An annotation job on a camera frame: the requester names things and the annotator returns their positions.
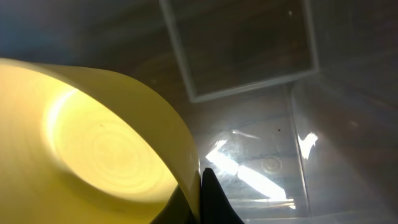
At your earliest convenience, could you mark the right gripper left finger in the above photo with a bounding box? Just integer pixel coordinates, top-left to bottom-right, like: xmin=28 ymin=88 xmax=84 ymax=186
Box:
xmin=150 ymin=186 xmax=196 ymax=224

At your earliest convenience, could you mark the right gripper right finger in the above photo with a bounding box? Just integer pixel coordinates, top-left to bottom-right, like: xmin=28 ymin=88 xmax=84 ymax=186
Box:
xmin=201 ymin=168 xmax=244 ymax=224

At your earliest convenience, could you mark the yellow small bowl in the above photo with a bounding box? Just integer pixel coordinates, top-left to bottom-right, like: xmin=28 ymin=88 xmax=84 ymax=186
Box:
xmin=1 ymin=58 xmax=201 ymax=223

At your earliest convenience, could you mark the clear plastic storage container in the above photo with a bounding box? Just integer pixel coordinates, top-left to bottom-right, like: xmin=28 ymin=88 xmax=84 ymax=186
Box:
xmin=1 ymin=0 xmax=397 ymax=223

